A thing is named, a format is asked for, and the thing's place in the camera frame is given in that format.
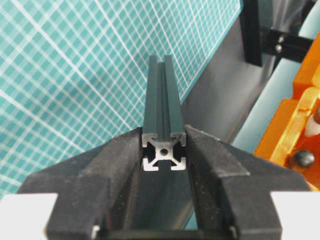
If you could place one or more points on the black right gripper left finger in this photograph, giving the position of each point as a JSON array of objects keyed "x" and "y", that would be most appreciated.
[{"x": 94, "y": 188}]

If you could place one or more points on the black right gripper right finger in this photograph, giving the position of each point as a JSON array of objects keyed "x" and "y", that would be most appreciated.
[{"x": 231, "y": 188}]

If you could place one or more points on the black aluminium extrusion frame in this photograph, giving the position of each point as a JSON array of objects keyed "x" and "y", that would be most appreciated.
[{"x": 163, "y": 135}]

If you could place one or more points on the orange plastic container rack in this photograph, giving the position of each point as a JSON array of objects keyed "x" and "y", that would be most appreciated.
[{"x": 292, "y": 138}]

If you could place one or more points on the green grid cutting mat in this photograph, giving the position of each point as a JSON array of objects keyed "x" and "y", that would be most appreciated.
[{"x": 73, "y": 73}]

